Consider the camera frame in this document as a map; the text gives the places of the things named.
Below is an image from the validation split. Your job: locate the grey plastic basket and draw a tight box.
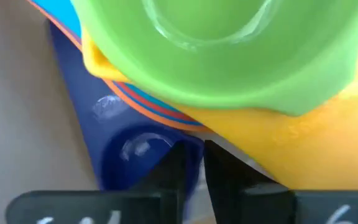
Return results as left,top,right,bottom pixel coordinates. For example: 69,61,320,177
0,0,279,224

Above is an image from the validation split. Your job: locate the light blue measuring cup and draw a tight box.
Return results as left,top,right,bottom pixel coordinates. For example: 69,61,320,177
31,0,181,113

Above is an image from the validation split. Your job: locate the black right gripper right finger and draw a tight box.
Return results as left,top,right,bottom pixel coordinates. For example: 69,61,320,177
203,139,295,224

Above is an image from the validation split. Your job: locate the red measuring cup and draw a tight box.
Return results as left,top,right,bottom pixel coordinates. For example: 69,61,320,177
116,82,197,123

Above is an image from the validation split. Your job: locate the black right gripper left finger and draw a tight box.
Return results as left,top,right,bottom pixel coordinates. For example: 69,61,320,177
131,141,188,224

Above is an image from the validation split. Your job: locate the yellow measuring cup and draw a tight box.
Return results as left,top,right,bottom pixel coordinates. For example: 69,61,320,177
81,12,358,191

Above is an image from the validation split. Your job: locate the small indigo measuring cup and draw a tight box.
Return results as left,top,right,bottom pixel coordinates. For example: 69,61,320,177
46,20,205,202

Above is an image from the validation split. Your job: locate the orange measuring cup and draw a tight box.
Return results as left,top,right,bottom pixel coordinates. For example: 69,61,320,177
25,0,213,133

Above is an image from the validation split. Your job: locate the green measuring cup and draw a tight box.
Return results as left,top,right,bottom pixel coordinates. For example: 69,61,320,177
70,0,358,118

